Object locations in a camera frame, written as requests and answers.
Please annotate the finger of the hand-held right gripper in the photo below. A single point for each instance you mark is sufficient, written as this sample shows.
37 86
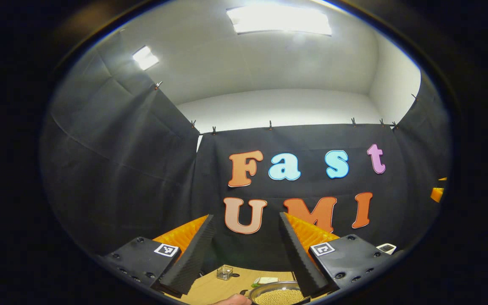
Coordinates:
436 194

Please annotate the row of black cloth clips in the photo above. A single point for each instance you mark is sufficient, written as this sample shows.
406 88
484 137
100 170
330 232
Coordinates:
270 126

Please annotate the white toaster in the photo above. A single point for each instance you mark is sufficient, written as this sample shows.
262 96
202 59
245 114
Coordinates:
386 248

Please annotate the small ceiling light panel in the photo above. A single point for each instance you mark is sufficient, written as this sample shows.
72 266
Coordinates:
145 58

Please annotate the small glass jar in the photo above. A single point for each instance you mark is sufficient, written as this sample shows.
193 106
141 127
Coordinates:
224 273

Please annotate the stainless steel pot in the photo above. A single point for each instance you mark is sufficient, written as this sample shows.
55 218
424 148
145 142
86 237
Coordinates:
269 288

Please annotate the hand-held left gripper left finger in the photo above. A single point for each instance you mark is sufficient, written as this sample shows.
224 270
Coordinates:
193 258

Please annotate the black backdrop cloth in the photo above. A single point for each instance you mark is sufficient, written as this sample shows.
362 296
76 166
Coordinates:
134 178

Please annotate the pile of soybeans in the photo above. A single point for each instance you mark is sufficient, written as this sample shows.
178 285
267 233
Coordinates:
278 297

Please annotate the large ceiling light panel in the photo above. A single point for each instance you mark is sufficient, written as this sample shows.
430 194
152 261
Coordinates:
278 19

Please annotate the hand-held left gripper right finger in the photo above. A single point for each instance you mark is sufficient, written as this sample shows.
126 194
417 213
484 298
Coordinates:
301 262

